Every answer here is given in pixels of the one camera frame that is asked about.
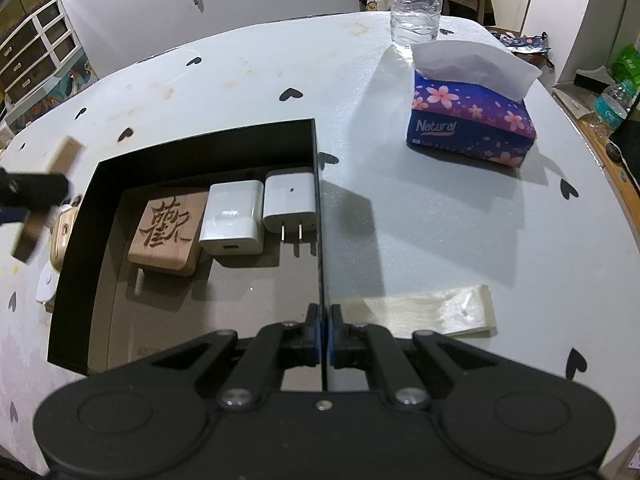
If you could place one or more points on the green plastic bag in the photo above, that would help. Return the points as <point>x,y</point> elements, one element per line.
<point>627,62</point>

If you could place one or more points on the dark patterned pouch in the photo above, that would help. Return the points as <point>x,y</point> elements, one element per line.
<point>522,42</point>

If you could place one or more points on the clear water bottle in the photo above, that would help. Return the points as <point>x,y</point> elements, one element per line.
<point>416,5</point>

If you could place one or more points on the white drawer cabinet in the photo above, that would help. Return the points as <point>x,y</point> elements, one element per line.
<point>35,50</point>

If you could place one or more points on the beige earbuds case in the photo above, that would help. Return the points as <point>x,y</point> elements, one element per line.
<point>62,240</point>

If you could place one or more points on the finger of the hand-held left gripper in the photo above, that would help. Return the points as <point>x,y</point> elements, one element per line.
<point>35,187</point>

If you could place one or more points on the white plug charger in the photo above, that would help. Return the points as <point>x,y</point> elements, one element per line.
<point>290,200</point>

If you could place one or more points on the blue floral tissue pack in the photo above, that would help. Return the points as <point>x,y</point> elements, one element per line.
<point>465,120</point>

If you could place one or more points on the carved wooden block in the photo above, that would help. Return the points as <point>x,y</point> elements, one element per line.
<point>65,155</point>
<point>170,240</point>

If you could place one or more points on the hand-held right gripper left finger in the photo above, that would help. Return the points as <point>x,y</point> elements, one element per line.
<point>314,337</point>

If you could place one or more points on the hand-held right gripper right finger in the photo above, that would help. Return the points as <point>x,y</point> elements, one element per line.
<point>333,337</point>

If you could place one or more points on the white square charger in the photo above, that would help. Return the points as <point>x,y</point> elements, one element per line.
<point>232,215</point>

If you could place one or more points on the black box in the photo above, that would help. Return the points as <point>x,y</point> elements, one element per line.
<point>200,310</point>

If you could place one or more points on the painted cabinet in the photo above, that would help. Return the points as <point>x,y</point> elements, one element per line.
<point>55,92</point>

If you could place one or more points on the small green-label water bottle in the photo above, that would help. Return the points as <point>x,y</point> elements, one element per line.
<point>615,105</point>

